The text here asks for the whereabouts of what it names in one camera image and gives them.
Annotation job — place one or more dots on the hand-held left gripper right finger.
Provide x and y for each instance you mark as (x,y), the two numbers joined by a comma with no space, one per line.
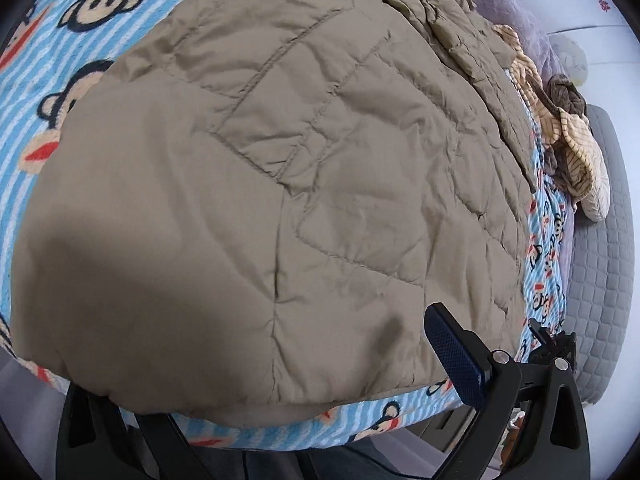
(452,347)

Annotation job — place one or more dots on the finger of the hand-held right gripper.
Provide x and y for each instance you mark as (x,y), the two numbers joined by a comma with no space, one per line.
(555,344)

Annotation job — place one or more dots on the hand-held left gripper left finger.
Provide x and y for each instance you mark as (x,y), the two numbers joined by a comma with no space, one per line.
(160,430)

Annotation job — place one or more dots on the beige puffer jacket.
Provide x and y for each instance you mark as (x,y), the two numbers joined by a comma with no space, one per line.
(250,185)

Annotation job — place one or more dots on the grey quilted mattress pad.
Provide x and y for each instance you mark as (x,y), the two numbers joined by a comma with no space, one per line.
(605,260)

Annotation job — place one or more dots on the cream striped garment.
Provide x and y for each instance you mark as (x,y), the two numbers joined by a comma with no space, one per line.
(580,160)

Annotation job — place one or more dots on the grey brown garment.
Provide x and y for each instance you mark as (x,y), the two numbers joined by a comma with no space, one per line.
(565,92)

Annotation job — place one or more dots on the white quilted pillow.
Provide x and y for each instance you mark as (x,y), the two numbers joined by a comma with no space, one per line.
(570,57)

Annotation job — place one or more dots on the blue striped monkey print blanket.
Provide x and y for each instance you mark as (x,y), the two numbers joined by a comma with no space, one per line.
(20,85)

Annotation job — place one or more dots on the red wall sticker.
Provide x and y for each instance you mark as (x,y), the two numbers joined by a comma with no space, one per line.
(605,6)

